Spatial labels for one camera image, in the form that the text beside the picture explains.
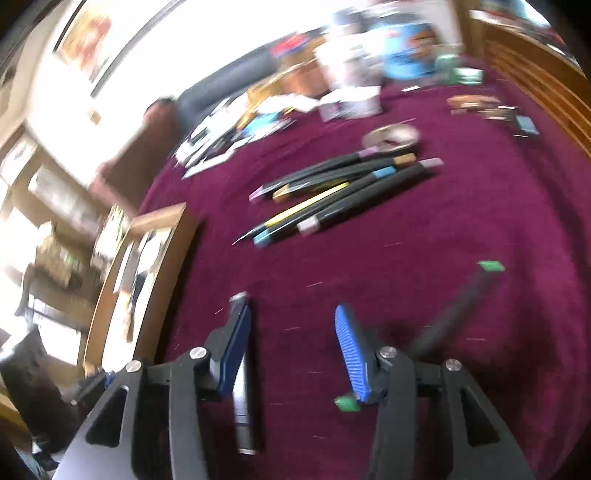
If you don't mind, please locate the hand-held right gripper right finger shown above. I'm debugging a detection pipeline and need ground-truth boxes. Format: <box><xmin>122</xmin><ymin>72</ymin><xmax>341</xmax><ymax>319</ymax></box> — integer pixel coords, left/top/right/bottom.
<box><xmin>334</xmin><ymin>304</ymin><xmax>536</xmax><ymax>480</ymax></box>

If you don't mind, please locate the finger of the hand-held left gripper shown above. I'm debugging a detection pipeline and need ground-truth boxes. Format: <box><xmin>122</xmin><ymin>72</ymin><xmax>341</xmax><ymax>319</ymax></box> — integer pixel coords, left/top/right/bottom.
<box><xmin>71</xmin><ymin>367</ymin><xmax>115</xmax><ymax>407</ymax></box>

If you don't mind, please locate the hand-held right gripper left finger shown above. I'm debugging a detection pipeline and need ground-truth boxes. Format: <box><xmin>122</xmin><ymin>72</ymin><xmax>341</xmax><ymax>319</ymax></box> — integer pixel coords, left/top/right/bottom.
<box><xmin>58</xmin><ymin>292</ymin><xmax>254</xmax><ymax>480</ymax></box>

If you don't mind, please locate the cardboard box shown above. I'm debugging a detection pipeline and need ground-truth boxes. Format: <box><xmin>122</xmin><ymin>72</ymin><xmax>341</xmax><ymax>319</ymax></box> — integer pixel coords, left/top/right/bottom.
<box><xmin>83</xmin><ymin>203</ymin><xmax>199</xmax><ymax>370</ymax></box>

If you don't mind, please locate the black marker with green caps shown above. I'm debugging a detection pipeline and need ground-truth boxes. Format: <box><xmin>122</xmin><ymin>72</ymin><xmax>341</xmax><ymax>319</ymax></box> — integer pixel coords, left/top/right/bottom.
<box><xmin>333</xmin><ymin>261</ymin><xmax>506</xmax><ymax>412</ymax></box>

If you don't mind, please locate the black marker with teal caps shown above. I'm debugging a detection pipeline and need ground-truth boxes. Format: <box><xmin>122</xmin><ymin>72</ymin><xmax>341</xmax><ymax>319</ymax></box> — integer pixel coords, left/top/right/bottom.
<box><xmin>252</xmin><ymin>167</ymin><xmax>395</xmax><ymax>249</ymax></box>

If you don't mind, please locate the yellow pen with black grip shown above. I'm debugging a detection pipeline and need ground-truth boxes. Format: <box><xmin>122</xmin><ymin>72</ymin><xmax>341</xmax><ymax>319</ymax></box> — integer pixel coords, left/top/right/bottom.
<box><xmin>232</xmin><ymin>182</ymin><xmax>352</xmax><ymax>245</ymax></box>

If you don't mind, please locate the black marker with gold caps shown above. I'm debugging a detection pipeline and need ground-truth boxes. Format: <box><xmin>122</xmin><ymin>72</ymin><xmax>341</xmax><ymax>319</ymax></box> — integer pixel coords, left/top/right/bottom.
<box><xmin>271</xmin><ymin>154</ymin><xmax>419</xmax><ymax>203</ymax></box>

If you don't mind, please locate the black marker with pink caps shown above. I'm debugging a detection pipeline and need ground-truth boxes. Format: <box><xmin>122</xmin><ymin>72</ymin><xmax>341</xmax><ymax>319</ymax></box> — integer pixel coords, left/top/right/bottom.
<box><xmin>248</xmin><ymin>147</ymin><xmax>382</xmax><ymax>205</ymax></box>

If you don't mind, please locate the black tape roll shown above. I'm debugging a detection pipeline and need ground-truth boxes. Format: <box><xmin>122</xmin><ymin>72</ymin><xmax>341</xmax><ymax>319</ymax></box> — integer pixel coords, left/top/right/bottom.
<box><xmin>362</xmin><ymin>124</ymin><xmax>421</xmax><ymax>153</ymax></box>

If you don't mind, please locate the dark wooden chair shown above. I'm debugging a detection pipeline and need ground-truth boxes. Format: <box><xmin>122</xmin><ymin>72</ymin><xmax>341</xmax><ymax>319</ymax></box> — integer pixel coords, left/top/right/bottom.
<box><xmin>14</xmin><ymin>263</ymin><xmax>100</xmax><ymax>333</ymax></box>

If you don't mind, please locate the maroon tablecloth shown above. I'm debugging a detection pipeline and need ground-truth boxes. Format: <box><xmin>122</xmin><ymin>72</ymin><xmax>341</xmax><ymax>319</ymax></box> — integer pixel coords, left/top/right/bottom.
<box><xmin>136</xmin><ymin>55</ymin><xmax>591</xmax><ymax>480</ymax></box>

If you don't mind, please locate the maroon armchair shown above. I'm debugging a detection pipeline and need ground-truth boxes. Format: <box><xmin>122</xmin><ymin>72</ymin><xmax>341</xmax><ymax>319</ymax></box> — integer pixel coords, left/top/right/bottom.
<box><xmin>90</xmin><ymin>98</ymin><xmax>178</xmax><ymax>213</ymax></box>

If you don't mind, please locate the black sofa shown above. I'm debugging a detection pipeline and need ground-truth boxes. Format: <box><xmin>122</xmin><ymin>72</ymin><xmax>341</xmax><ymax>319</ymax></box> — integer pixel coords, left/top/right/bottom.
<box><xmin>178</xmin><ymin>46</ymin><xmax>278</xmax><ymax>134</ymax></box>

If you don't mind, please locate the small white carton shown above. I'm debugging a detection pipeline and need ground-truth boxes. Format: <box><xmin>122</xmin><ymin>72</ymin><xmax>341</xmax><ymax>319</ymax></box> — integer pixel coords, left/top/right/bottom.
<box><xmin>318</xmin><ymin>88</ymin><xmax>382</xmax><ymax>121</ymax></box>

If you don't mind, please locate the brown figurine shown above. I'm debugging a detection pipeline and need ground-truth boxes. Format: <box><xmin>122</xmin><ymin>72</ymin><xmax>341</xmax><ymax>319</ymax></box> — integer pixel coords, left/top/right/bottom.
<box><xmin>447</xmin><ymin>93</ymin><xmax>502</xmax><ymax>114</ymax></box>

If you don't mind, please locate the white plastic jar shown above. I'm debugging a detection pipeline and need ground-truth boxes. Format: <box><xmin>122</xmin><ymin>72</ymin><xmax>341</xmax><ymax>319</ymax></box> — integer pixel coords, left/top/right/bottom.
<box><xmin>316</xmin><ymin>39</ymin><xmax>365</xmax><ymax>88</ymax></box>

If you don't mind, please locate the green desk tool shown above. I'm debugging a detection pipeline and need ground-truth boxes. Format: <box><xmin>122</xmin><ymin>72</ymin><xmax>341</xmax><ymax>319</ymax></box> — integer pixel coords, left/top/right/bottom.
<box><xmin>436</xmin><ymin>54</ymin><xmax>485</xmax><ymax>85</ymax></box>

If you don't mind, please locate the clear jar with blue label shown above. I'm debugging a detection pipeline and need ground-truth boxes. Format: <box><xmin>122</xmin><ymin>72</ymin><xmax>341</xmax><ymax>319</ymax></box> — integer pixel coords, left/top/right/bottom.
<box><xmin>381</xmin><ymin>14</ymin><xmax>448</xmax><ymax>79</ymax></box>

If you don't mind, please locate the wooden sideboard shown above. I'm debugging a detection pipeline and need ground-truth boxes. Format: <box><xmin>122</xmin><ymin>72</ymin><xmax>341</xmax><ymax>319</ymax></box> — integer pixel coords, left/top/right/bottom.
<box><xmin>468</xmin><ymin>9</ymin><xmax>591</xmax><ymax>153</ymax></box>

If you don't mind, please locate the framed wall picture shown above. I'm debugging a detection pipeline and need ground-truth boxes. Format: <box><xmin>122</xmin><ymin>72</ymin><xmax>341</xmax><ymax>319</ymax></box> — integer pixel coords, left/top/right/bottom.
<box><xmin>53</xmin><ymin>0</ymin><xmax>181</xmax><ymax>97</ymax></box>

